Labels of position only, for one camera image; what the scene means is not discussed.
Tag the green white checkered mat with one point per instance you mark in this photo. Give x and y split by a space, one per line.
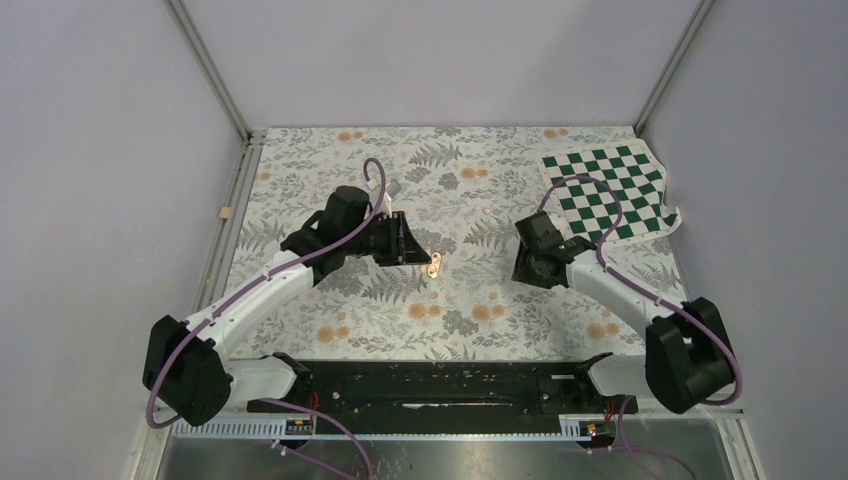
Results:
618 189

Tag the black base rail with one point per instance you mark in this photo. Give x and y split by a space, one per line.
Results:
418 398

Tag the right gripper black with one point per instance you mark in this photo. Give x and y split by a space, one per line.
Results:
521 272

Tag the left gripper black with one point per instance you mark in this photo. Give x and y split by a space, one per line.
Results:
403 248

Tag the floral patterned table mat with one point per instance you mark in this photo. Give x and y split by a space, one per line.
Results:
463 190

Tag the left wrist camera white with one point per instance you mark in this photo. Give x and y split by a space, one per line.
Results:
392 190

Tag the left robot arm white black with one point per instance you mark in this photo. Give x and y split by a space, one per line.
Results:
189 364

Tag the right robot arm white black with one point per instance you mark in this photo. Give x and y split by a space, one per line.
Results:
688 359

